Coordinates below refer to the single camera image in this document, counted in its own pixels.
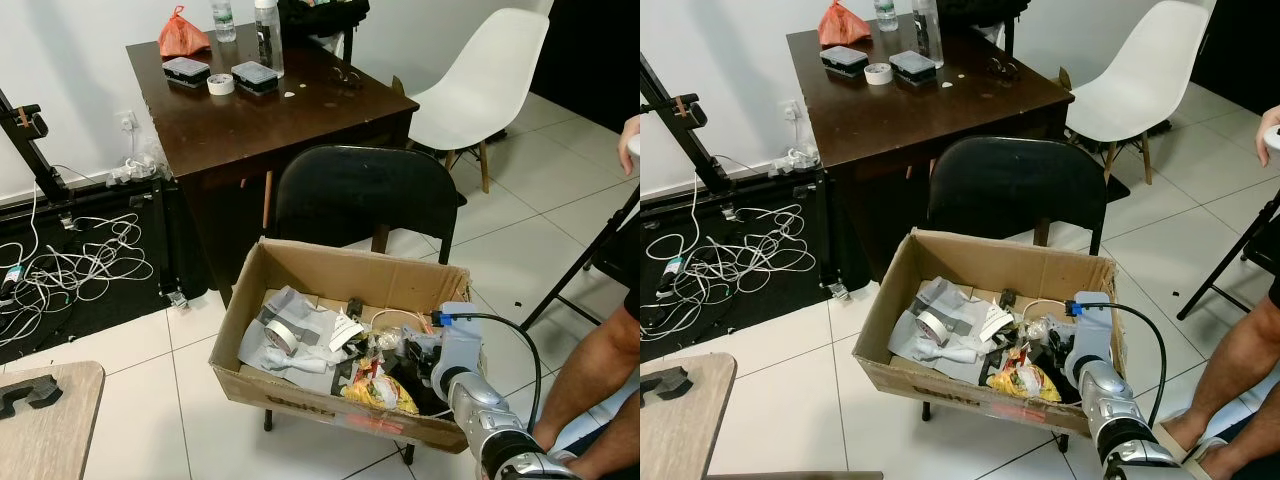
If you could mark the black floor mat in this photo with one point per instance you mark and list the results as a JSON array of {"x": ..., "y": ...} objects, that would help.
[
  {"x": 830, "y": 240},
  {"x": 175, "y": 250}
]

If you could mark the black bag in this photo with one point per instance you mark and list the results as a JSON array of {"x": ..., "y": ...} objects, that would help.
[
  {"x": 320, "y": 12},
  {"x": 985, "y": 8}
]

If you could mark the person's bare leg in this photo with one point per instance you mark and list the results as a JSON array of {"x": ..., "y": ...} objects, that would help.
[
  {"x": 590, "y": 365},
  {"x": 1235, "y": 365}
]

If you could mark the person's hand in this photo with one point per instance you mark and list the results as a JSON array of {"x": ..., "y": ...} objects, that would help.
[
  {"x": 1265, "y": 150},
  {"x": 628, "y": 150}
]

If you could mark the beige sandal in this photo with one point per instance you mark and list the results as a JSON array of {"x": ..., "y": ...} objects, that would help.
[{"x": 1185, "y": 440}]

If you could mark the orange plastic bag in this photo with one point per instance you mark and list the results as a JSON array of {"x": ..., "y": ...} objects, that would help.
[
  {"x": 842, "y": 27},
  {"x": 183, "y": 38}
]

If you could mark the black plastic bracket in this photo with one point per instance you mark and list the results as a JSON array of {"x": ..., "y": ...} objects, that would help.
[
  {"x": 28, "y": 393},
  {"x": 665, "y": 381}
]

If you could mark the black padded chair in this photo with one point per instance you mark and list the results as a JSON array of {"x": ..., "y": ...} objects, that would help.
[
  {"x": 365, "y": 195},
  {"x": 1015, "y": 185}
]

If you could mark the black folding frame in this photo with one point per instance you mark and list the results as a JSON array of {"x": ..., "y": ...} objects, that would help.
[
  {"x": 1235, "y": 250},
  {"x": 585, "y": 255}
]

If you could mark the white power strip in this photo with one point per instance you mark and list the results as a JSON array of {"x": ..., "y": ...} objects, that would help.
[
  {"x": 797, "y": 160},
  {"x": 135, "y": 170}
]

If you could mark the light wooden table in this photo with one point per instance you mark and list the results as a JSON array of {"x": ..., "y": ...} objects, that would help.
[
  {"x": 50, "y": 440},
  {"x": 690, "y": 440}
]

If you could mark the brown cardboard box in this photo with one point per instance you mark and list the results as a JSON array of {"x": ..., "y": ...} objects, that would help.
[
  {"x": 960, "y": 258},
  {"x": 300, "y": 265}
]

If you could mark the white wall socket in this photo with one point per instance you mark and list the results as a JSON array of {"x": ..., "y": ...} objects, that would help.
[
  {"x": 125, "y": 120},
  {"x": 790, "y": 110}
]

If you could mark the black box with clear lid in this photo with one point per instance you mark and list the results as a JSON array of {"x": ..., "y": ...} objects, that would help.
[
  {"x": 913, "y": 66},
  {"x": 845, "y": 60},
  {"x": 254, "y": 77},
  {"x": 186, "y": 71}
]

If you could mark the yellow snack bag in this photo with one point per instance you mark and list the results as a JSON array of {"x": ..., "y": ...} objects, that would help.
[
  {"x": 1020, "y": 382},
  {"x": 375, "y": 392}
]

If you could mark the clear plastic wrap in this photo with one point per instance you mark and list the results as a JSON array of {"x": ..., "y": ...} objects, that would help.
[
  {"x": 378, "y": 345},
  {"x": 1022, "y": 332}
]

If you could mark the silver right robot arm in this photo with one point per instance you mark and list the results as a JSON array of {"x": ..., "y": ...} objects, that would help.
[
  {"x": 490, "y": 420},
  {"x": 1118, "y": 410}
]

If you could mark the dark brown wooden table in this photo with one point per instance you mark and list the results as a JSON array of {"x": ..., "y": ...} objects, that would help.
[
  {"x": 930, "y": 115},
  {"x": 270, "y": 125}
]

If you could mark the black eyeglasses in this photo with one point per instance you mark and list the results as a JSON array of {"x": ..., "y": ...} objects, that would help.
[
  {"x": 1005, "y": 68},
  {"x": 350, "y": 76}
]

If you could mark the black metal stand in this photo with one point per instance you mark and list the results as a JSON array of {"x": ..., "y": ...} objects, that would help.
[
  {"x": 35, "y": 150},
  {"x": 695, "y": 140}
]

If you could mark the crumpled white paper sheet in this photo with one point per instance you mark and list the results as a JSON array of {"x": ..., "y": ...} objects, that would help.
[
  {"x": 950, "y": 352},
  {"x": 300, "y": 365}
]

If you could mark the small clear water bottle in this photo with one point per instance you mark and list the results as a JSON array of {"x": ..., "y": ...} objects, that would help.
[
  {"x": 886, "y": 14},
  {"x": 223, "y": 22}
]

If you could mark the tall clear bottle black label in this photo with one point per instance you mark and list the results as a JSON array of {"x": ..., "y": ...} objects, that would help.
[
  {"x": 927, "y": 32},
  {"x": 268, "y": 40}
]

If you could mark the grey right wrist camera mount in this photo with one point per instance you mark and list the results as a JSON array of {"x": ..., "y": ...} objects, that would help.
[
  {"x": 460, "y": 345},
  {"x": 1090, "y": 335}
]

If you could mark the white plastic shell chair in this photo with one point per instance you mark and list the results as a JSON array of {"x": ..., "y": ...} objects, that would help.
[
  {"x": 1140, "y": 75},
  {"x": 485, "y": 85}
]

